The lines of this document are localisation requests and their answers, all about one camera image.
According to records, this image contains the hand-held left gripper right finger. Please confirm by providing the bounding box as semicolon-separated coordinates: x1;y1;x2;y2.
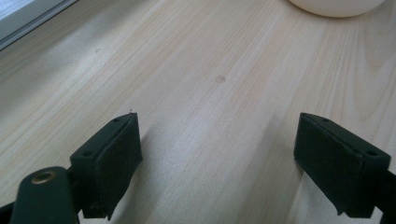
293;112;391;218

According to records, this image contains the cream round bowl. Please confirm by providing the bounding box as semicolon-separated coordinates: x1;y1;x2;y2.
288;0;387;19

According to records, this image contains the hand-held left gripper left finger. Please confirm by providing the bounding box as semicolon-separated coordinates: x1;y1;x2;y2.
69;112;144;221

